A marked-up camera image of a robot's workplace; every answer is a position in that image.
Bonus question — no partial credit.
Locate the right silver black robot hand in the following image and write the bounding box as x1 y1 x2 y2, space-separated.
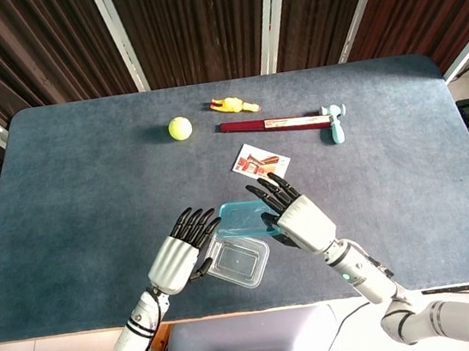
244 164 341 264

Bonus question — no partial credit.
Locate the teal container lid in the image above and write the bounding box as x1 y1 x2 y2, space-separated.
214 195 285 245

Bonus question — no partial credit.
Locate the lavender grey robot torso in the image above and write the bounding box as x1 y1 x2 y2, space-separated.
161 299 358 351

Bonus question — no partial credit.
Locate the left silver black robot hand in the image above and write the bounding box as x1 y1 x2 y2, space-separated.
138 203 232 300

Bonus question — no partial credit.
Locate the red chopsticks package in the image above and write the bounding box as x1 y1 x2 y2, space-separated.
214 107 334 144

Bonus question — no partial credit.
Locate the clear plastic container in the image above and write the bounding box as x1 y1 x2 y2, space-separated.
201 230 276 295

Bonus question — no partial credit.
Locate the postcard with red building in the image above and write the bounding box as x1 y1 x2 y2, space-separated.
227 137 294 186

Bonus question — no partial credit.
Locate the yellow rubber chicken toy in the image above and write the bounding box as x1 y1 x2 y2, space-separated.
207 92 262 120

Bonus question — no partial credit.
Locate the blue-grey velvet table cloth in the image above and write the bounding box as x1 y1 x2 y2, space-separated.
0 46 469 347

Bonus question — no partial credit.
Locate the yellow-green tennis ball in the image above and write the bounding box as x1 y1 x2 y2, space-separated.
165 115 195 143

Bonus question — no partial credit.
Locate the light blue toy hammer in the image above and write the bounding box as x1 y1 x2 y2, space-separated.
316 101 352 148

